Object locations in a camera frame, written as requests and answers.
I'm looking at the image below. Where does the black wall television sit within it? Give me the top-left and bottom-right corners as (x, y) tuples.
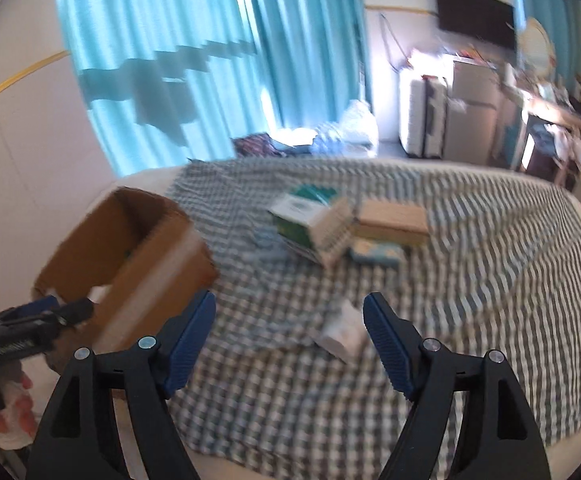
(433, 0), (517, 51)

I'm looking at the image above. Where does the wooden side desk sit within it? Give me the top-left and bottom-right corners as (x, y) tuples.
(499, 86), (581, 207)

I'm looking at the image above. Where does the white plastic packet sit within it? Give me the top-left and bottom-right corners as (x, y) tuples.
(314, 301), (367, 364)

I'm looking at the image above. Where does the dark patterned bag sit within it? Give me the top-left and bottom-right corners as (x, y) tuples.
(231, 132), (282, 159)

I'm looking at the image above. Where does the white tissue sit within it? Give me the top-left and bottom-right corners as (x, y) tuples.
(0, 379), (37, 452)

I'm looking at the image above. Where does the light blue flat box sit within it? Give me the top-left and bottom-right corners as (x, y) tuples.
(347, 238), (406, 267)

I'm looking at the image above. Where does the white drawer cabinet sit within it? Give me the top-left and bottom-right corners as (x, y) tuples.
(399, 67), (451, 159)

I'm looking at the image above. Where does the large clear water bottle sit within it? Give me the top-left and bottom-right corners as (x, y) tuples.
(340, 99), (380, 154)

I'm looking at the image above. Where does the silver refrigerator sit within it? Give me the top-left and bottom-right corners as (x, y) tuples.
(442, 57), (504, 164)

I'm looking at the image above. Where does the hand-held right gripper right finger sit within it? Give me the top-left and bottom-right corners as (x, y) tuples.
(362, 291), (552, 480)

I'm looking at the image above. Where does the flat brown box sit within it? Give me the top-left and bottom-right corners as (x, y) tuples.
(354, 198), (430, 247)

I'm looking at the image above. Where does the clear plastic wrapper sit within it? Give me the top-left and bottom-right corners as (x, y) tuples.
(249, 227), (297, 264)

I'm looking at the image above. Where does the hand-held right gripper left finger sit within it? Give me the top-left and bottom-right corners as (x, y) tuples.
(25, 288), (218, 480)

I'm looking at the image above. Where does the green checked cloth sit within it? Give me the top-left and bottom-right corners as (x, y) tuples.
(163, 156), (581, 472)

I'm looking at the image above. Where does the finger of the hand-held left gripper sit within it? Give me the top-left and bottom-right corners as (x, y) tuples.
(44, 298), (95, 332)
(0, 295), (60, 324)

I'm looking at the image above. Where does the brown cardboard box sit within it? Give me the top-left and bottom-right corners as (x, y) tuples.
(32, 187), (220, 402)

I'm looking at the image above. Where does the pack of small bottles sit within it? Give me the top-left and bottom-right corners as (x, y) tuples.
(309, 120), (351, 156)

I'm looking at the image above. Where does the green white carton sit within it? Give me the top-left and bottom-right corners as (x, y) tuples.
(267, 184), (354, 269)

